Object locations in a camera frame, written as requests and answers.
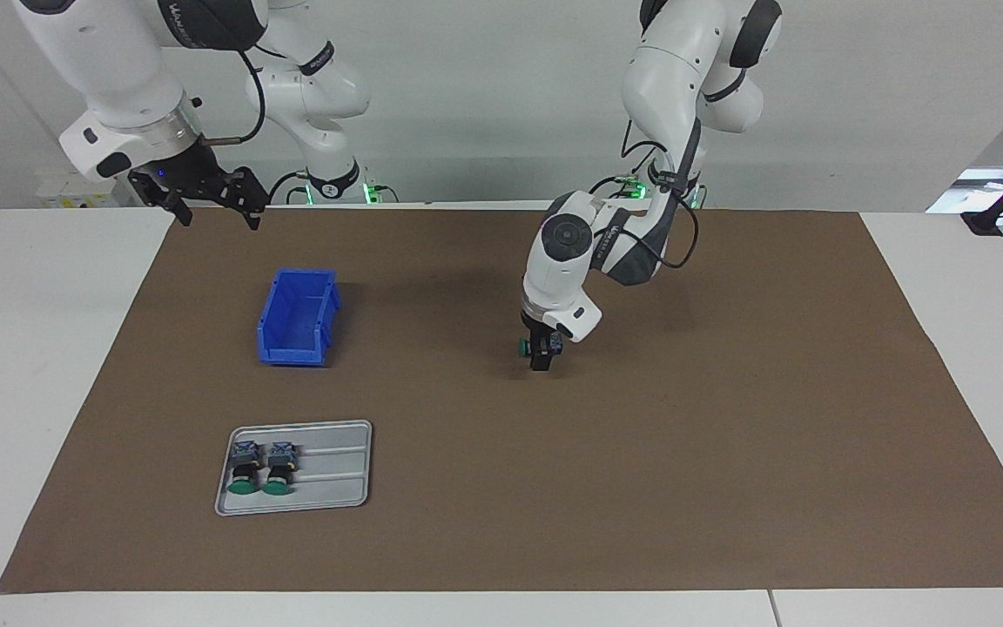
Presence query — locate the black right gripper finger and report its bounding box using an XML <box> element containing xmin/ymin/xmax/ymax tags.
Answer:
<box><xmin>153</xmin><ymin>187</ymin><xmax>195</xmax><ymax>229</ymax></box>
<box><xmin>221</xmin><ymin>165</ymin><xmax>270</xmax><ymax>233</ymax></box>

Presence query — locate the white cardboard box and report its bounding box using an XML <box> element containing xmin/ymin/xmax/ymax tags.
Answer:
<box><xmin>36</xmin><ymin>170</ymin><xmax>132</xmax><ymax>209</ymax></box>

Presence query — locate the brown paper table mat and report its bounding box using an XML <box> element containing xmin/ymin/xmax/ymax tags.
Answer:
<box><xmin>0</xmin><ymin>206</ymin><xmax>1003</xmax><ymax>595</ymax></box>

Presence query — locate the blue plastic storage bin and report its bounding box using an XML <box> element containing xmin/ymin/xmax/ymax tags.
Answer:
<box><xmin>256</xmin><ymin>268</ymin><xmax>341</xmax><ymax>367</ymax></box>

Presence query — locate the grey metal tray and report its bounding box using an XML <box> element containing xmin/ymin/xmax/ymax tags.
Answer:
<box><xmin>214</xmin><ymin>420</ymin><xmax>374</xmax><ymax>517</ymax></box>

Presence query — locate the white plastic sheet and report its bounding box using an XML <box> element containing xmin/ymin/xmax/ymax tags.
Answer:
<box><xmin>928</xmin><ymin>167</ymin><xmax>1003</xmax><ymax>236</ymax></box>

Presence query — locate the black base cable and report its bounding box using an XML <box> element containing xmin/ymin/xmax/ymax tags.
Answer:
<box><xmin>266</xmin><ymin>170</ymin><xmax>311</xmax><ymax>206</ymax></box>
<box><xmin>586</xmin><ymin>174</ymin><xmax>642</xmax><ymax>199</ymax></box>

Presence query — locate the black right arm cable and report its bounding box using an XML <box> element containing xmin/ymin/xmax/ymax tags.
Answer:
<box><xmin>201</xmin><ymin>48</ymin><xmax>269</xmax><ymax>147</ymax></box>

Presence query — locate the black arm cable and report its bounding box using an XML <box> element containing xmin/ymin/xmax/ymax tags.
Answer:
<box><xmin>201</xmin><ymin>48</ymin><xmax>269</xmax><ymax>147</ymax></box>
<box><xmin>619</xmin><ymin>118</ymin><xmax>701</xmax><ymax>271</ymax></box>

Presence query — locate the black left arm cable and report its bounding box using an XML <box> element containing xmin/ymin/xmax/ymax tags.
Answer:
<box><xmin>619</xmin><ymin>118</ymin><xmax>701</xmax><ymax>271</ymax></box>

